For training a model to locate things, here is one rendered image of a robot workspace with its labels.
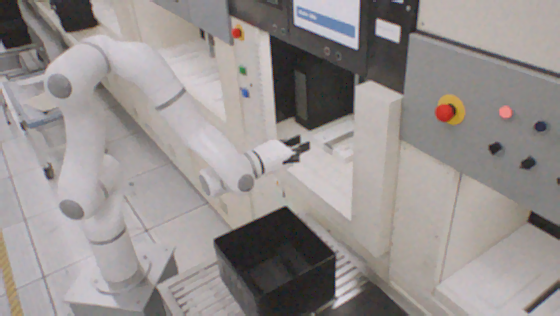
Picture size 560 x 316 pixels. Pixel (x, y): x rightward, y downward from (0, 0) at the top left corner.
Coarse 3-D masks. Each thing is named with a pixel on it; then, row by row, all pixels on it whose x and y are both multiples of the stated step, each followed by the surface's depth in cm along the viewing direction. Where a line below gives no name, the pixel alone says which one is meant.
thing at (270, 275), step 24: (264, 216) 150; (288, 216) 155; (216, 240) 143; (240, 240) 149; (264, 240) 155; (288, 240) 162; (312, 240) 145; (240, 264) 154; (264, 264) 154; (288, 264) 150; (312, 264) 152; (240, 288) 133; (264, 288) 146; (288, 288) 128; (312, 288) 135; (336, 288) 143; (264, 312) 128; (288, 312) 134
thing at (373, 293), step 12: (372, 288) 132; (348, 300) 129; (360, 300) 129; (372, 300) 129; (384, 300) 129; (336, 312) 126; (348, 312) 126; (360, 312) 126; (372, 312) 125; (384, 312) 125; (396, 312) 125
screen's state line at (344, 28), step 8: (296, 8) 136; (304, 8) 133; (304, 16) 134; (312, 16) 131; (320, 16) 128; (328, 16) 125; (320, 24) 129; (328, 24) 126; (336, 24) 123; (344, 24) 121; (344, 32) 122; (352, 32) 119
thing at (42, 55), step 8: (32, 32) 474; (32, 40) 454; (40, 40) 452; (0, 48) 440; (16, 48) 438; (24, 48) 441; (32, 48) 445; (0, 56) 433; (40, 56) 531; (48, 56) 457; (48, 64) 460; (32, 72) 456
